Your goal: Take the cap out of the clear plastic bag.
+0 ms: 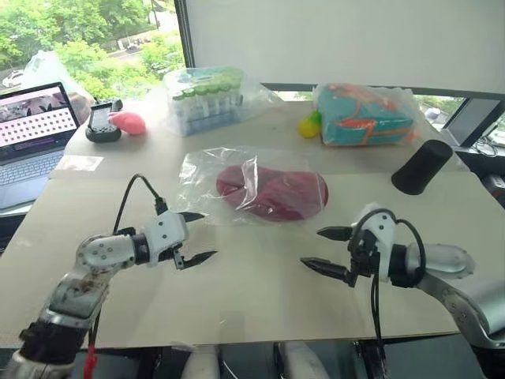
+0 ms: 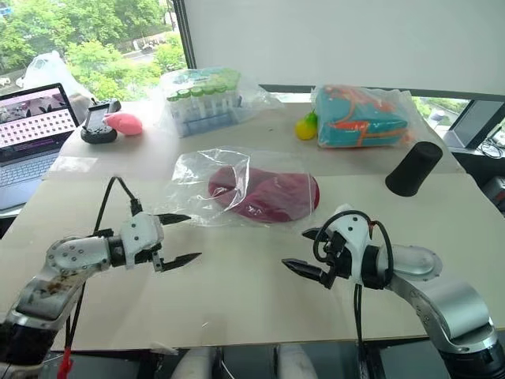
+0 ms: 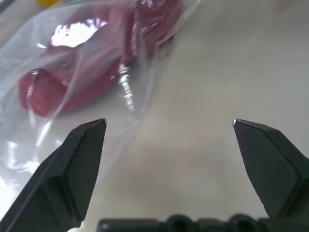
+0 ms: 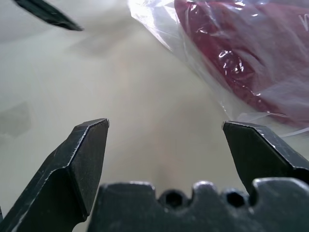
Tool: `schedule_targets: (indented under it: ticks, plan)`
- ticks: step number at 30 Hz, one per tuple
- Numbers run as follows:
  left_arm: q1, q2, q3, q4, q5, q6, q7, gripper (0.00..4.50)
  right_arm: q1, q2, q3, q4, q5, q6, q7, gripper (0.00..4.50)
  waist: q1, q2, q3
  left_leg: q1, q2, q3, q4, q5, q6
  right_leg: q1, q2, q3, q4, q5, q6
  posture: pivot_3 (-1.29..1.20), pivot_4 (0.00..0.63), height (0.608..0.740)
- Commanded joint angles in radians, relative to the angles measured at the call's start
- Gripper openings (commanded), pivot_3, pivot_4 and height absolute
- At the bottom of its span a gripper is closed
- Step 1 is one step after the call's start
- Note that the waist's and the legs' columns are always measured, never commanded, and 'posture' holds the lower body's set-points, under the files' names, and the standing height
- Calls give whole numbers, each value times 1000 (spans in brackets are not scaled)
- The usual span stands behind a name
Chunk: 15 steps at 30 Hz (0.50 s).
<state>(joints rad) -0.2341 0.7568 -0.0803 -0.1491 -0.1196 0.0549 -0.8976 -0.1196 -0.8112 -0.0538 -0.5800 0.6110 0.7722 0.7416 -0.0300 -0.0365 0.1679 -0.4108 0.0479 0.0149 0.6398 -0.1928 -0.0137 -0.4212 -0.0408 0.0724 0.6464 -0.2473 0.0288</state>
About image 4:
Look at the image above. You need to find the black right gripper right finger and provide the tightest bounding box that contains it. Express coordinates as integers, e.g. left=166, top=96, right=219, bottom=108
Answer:
left=221, top=120, right=309, bottom=195

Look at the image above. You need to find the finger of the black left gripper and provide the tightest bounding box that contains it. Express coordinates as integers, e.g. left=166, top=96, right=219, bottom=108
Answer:
left=13, top=0, right=84, bottom=32

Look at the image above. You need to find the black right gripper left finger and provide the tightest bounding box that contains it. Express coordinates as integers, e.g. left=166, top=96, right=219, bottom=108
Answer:
left=0, top=118, right=111, bottom=232

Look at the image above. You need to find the red cap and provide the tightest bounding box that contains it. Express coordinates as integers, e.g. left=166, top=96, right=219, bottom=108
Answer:
left=174, top=0, right=309, bottom=131

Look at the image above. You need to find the clear plastic bag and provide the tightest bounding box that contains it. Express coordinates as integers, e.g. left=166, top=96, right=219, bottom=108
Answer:
left=127, top=0, right=309, bottom=139

